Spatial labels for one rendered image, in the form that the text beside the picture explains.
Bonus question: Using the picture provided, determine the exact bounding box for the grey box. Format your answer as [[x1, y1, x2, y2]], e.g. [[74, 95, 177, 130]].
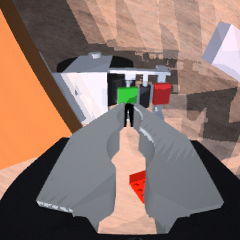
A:
[[201, 22, 240, 82]]

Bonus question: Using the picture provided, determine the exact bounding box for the red lego brick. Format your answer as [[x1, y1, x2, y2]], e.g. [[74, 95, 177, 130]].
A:
[[129, 170, 145, 204]]

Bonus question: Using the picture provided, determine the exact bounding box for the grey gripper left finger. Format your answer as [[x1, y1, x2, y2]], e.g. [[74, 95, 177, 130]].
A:
[[0, 102, 128, 240]]

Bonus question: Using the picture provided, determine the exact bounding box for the orange wooden platform dolly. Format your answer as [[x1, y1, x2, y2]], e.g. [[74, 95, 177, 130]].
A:
[[0, 0, 171, 170]]

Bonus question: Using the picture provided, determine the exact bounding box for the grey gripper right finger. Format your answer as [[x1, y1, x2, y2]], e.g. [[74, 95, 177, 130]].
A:
[[128, 102, 240, 240]]

